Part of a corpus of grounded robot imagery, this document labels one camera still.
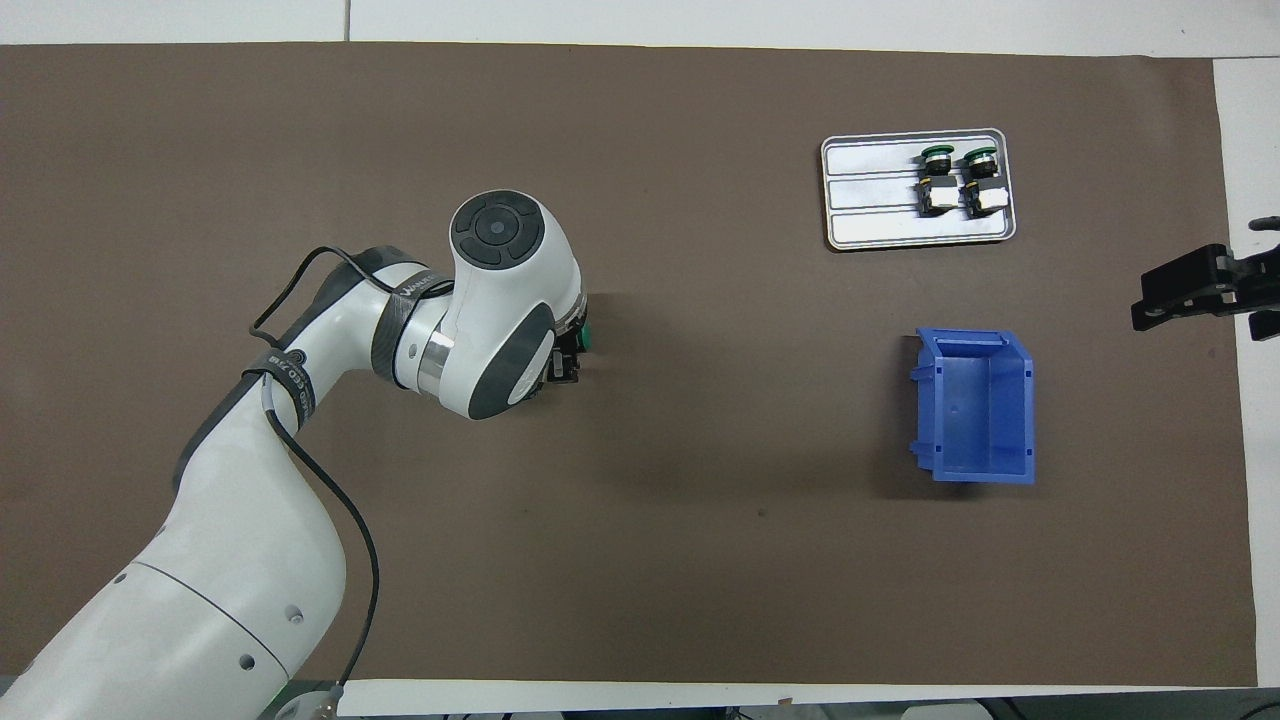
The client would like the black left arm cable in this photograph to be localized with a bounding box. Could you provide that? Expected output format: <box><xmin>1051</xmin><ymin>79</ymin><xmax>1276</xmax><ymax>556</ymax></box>
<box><xmin>249</xmin><ymin>245</ymin><xmax>383</xmax><ymax>693</ymax></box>

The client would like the blue plastic storage bin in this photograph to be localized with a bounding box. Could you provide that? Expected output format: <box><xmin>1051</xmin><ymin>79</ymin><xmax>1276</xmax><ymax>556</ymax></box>
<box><xmin>907</xmin><ymin>326</ymin><xmax>1037</xmax><ymax>487</ymax></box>

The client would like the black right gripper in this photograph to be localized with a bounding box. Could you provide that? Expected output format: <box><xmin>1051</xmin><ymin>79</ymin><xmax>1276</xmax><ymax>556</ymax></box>
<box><xmin>1131</xmin><ymin>243</ymin><xmax>1280</xmax><ymax>343</ymax></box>

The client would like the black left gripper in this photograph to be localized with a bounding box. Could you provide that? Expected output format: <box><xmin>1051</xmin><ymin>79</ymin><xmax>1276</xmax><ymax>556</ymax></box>
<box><xmin>546</xmin><ymin>335</ymin><xmax>584</xmax><ymax>387</ymax></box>

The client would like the grey metal tray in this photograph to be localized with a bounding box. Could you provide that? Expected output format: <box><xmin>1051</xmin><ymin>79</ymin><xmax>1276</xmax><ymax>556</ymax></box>
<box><xmin>820</xmin><ymin>127</ymin><xmax>1018</xmax><ymax>252</ymax></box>

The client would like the brown paper table mat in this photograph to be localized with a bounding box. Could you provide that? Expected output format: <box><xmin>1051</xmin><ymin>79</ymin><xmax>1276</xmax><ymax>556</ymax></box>
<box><xmin>0</xmin><ymin>42</ymin><xmax>1260</xmax><ymax>689</ymax></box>

